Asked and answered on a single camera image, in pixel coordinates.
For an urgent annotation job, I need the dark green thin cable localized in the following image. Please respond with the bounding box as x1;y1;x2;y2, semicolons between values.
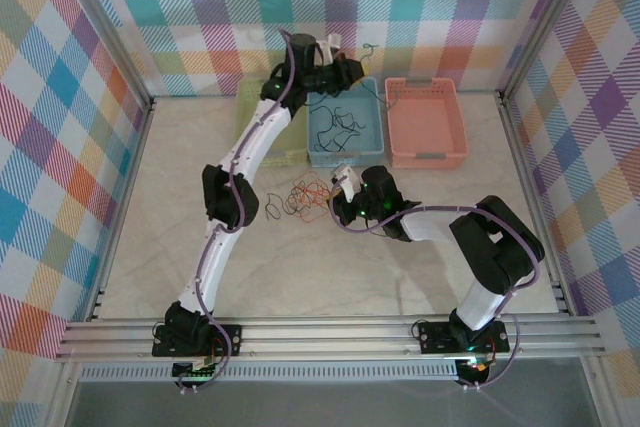
360;41;401;113

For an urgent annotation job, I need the black thin cable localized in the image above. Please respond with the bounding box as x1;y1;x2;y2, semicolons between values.
263;190;301;223
308;104;372;153

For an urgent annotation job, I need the orange thin cable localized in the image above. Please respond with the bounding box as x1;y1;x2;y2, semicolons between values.
287;174;331;223

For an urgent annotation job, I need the blue plastic basket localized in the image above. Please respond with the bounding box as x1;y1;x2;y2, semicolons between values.
306;75;386;169

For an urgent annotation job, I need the pink plastic basket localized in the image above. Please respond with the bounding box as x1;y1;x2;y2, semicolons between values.
384;77;470;171

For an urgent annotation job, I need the green plastic basket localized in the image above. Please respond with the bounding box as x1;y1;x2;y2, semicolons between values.
234;77;308;167

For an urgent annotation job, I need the small circuit board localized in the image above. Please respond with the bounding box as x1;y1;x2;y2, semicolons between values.
458;355;496;381
171;359;221;381

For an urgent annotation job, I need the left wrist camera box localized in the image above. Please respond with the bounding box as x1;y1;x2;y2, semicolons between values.
314;34;347;66

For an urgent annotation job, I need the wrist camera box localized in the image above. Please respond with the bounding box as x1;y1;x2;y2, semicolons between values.
329;165;362;204
314;34;347;66

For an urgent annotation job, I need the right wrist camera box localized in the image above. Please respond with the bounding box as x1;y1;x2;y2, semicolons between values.
329;165;362;204

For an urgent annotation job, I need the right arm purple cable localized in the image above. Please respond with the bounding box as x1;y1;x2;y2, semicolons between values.
327;174;544;393

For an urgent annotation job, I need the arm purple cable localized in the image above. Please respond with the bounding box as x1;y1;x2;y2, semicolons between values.
327;174;544;393
174;29;301;394

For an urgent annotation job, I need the red thin cable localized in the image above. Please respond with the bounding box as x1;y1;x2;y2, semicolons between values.
289;181;326;213

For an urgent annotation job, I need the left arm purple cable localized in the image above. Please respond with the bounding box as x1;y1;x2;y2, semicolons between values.
174;29;301;394

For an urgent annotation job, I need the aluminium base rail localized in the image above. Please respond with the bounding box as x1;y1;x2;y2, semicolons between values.
54;315;601;363

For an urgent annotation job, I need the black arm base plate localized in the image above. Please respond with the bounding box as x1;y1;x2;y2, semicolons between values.
417;319;511;356
151;324;244;359

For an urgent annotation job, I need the slotted grey cable duct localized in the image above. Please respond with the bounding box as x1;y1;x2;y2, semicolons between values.
79;364;460;383

